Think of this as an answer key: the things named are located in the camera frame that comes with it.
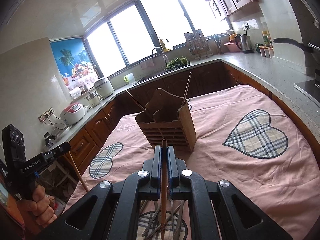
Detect red white rice cooker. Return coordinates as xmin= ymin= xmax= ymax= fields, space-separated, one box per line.
xmin=60 ymin=102 xmax=86 ymax=126

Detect chrome sink faucet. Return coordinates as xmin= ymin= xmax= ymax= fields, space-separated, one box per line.
xmin=151 ymin=47 xmax=170 ymax=67

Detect metal fork right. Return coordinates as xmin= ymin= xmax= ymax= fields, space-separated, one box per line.
xmin=172 ymin=200 xmax=185 ymax=240

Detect pink plastic basin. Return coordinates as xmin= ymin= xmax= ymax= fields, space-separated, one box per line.
xmin=225 ymin=41 xmax=241 ymax=53

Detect metal chopstick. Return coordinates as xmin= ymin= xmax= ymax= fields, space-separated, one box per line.
xmin=125 ymin=90 xmax=146 ymax=112

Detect green handled plastic jug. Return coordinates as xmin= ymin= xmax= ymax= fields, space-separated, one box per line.
xmin=124 ymin=73 xmax=136 ymax=84

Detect small white electric pot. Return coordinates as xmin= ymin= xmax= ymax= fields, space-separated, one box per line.
xmin=86 ymin=92 xmax=103 ymax=107

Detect person's left hand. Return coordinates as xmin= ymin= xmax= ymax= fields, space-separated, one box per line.
xmin=17 ymin=185 xmax=57 ymax=232

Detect brown wooden chopstick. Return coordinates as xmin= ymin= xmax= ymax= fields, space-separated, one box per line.
xmin=181 ymin=72 xmax=192 ymax=107

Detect gas stove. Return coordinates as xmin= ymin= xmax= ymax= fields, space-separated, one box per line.
xmin=294 ymin=80 xmax=320 ymax=107

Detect black wok with lid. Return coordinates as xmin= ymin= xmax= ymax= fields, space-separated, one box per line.
xmin=273 ymin=37 xmax=320 ymax=64

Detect green vegetables in sink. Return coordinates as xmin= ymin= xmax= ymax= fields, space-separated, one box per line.
xmin=166 ymin=57 xmax=189 ymax=70

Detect dish drying rack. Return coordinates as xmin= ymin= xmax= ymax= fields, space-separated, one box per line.
xmin=184 ymin=29 xmax=212 ymax=59

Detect stainless electric kettle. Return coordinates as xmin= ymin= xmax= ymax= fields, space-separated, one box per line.
xmin=234 ymin=34 xmax=253 ymax=54

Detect pink dish cloth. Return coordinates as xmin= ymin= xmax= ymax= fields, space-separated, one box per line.
xmin=139 ymin=57 xmax=155 ymax=70

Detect wooden utensil holder box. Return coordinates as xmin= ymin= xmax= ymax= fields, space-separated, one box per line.
xmin=136 ymin=88 xmax=196 ymax=153

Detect pink patterned tablecloth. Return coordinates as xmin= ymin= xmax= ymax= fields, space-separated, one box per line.
xmin=63 ymin=84 xmax=320 ymax=240

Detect fruit poster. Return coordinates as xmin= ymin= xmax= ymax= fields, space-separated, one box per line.
xmin=50 ymin=38 xmax=98 ymax=91

